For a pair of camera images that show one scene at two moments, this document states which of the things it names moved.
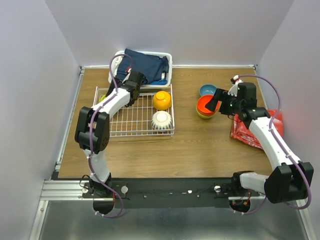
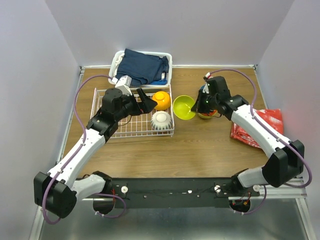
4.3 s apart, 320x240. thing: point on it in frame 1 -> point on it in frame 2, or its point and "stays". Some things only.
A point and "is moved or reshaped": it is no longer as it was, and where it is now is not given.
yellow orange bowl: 162,100 stays
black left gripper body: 130,103 -> 130,106
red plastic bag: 239,132 stays
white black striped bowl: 162,120 stays
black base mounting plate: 169,193 stays
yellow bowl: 102,98 is moved or reshaped
